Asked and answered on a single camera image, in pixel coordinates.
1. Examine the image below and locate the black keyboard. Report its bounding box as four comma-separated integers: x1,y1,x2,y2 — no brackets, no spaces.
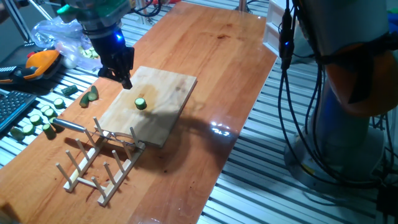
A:
0,90,37,133

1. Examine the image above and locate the wooden peg dish rack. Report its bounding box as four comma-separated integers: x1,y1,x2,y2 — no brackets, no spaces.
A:
55,116,146,207

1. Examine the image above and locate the wooden cutting board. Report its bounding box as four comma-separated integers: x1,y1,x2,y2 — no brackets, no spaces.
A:
97,65,198,148

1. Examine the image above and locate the dark green cucumber end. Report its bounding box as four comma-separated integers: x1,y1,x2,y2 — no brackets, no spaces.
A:
61,84,79,96

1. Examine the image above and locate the clear plastic bag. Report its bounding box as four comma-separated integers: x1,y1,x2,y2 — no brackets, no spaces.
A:
30,17,103,71

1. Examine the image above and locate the metal frame post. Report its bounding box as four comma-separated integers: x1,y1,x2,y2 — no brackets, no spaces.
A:
234,0,252,13

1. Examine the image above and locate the person left forearm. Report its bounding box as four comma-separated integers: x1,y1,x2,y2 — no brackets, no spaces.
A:
0,4,18,24

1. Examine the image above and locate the orange black teach pendant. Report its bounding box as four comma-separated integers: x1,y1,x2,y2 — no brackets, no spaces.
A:
0,49,63,85

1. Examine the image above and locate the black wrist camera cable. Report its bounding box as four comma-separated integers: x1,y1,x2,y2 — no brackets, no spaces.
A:
130,0,162,18

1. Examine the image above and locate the grey aluminium frame strut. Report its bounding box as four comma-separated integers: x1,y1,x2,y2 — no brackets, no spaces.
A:
2,0,34,43

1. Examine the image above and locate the steel cleaver knife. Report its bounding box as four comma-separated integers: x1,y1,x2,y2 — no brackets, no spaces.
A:
52,118,141,147

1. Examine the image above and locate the chopped cucumber bits heap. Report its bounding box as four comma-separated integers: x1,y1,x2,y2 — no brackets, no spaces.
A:
79,45,100,60

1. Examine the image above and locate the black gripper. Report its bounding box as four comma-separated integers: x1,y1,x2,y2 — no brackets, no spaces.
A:
90,30,135,90

